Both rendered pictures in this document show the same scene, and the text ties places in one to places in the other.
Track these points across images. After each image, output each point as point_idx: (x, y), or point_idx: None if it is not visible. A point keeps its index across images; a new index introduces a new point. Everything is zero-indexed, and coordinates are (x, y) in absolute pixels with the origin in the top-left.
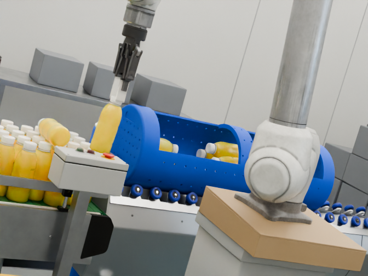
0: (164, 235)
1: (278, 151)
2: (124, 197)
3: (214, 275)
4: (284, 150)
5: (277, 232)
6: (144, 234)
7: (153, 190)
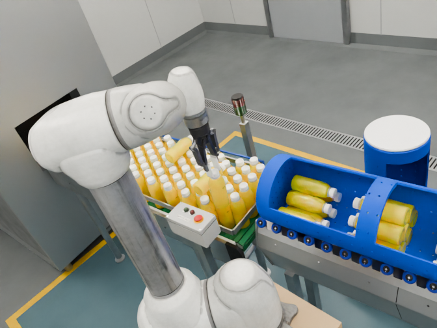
0: (305, 267)
1: (139, 309)
2: (268, 230)
3: None
4: (144, 310)
5: None
6: (289, 260)
7: (288, 232)
